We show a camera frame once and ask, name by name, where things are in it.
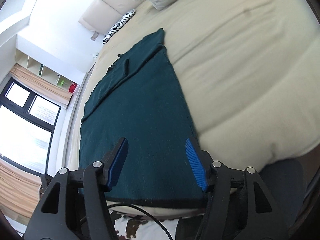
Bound dark green knit sweater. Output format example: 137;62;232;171
79;29;206;209

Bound black framed window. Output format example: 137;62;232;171
1;78;61;175

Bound brown white patterned cloth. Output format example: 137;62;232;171
110;211;169;240

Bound red box on shelf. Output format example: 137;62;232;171
68;82;78;94

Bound dark blue trouser leg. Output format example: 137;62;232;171
175;159;306;239

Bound beige curtain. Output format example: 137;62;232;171
10;64;72;106

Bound beige bed sheet mattress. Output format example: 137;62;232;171
67;0;319;217

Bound zebra print pillow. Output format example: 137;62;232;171
103;9;136;44

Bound beige padded headboard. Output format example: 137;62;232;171
79;0;141;35

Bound black cable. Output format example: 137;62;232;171
107;203;176;240

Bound white wall shelf unit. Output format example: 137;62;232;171
15;49;73;92

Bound wall socket plate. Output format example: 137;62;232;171
91;32;99;41

